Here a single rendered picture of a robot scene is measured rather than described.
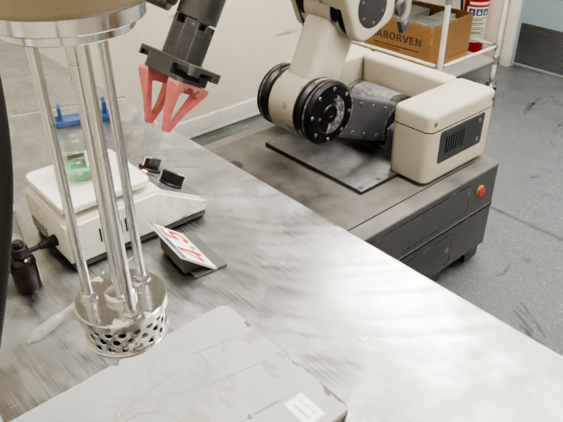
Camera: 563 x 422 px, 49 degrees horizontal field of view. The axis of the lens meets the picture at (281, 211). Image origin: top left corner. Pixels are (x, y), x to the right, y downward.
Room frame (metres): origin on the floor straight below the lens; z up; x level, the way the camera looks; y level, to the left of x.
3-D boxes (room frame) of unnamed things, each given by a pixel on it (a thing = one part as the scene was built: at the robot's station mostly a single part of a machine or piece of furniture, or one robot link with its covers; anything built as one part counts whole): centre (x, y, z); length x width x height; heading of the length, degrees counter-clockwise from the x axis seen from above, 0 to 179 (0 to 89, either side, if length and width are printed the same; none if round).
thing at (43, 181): (0.69, 0.25, 0.83); 0.12 x 0.12 x 0.01; 41
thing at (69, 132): (0.69, 0.26, 0.87); 0.06 x 0.05 x 0.08; 83
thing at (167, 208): (0.71, 0.23, 0.79); 0.22 x 0.13 x 0.08; 131
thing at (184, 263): (0.64, 0.12, 0.77); 0.09 x 0.06 x 0.04; 35
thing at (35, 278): (0.58, 0.30, 0.78); 0.03 x 0.03 x 0.07
